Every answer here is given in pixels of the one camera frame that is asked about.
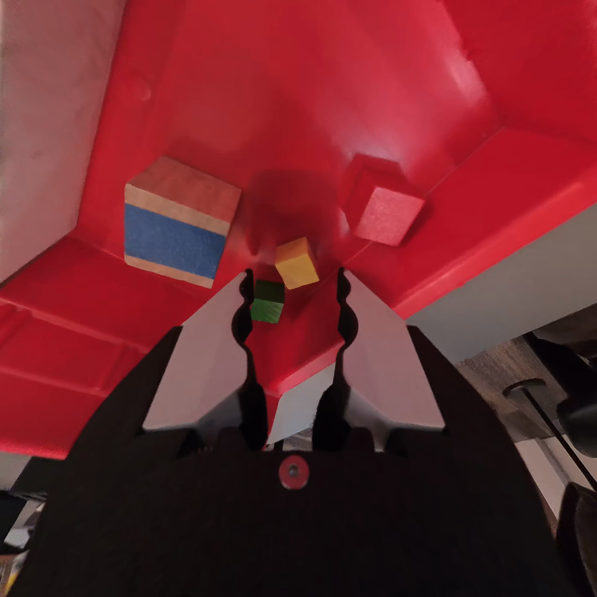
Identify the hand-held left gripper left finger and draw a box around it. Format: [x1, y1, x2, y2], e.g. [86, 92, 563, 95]
[142, 268, 270, 451]

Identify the yellow wooden cube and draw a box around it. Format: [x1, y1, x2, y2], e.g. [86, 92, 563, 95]
[274, 236, 320, 290]

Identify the green wooden cube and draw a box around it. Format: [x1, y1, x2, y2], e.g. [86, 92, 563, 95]
[250, 280, 285, 323]

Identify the blue striped wooden block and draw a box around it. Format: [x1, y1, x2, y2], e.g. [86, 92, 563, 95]
[123, 156, 242, 289]

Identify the black cable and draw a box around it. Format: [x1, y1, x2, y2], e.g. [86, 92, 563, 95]
[504, 380, 597, 490]

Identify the red wooden cube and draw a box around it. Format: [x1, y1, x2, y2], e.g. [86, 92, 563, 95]
[338, 154, 426, 247]

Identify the black chair base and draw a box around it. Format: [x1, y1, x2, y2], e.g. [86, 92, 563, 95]
[525, 322, 597, 458]

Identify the red plastic tray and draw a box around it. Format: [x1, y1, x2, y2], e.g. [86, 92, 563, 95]
[0, 0, 597, 460]

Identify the black chair wheel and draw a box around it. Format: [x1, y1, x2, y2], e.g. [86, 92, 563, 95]
[556, 483, 597, 597]

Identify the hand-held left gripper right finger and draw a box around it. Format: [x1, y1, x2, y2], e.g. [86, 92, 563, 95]
[312, 267, 445, 449]

